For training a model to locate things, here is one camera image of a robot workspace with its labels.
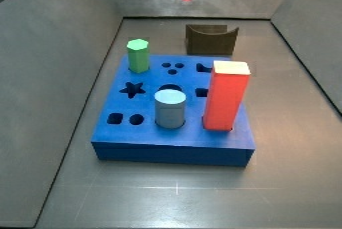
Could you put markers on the black curved fixture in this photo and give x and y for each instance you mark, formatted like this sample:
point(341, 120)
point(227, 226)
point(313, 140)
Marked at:
point(211, 39)

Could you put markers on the green hexagonal peg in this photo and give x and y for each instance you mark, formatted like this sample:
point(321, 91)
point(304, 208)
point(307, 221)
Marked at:
point(138, 55)

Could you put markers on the light blue cylinder peg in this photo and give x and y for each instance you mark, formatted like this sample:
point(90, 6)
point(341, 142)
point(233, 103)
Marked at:
point(170, 103)

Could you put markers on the blue shape-sorter block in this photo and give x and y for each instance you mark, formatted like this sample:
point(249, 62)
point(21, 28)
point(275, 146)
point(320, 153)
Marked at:
point(152, 120)

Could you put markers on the red square tall peg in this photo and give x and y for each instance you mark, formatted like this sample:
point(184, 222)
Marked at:
point(228, 85)

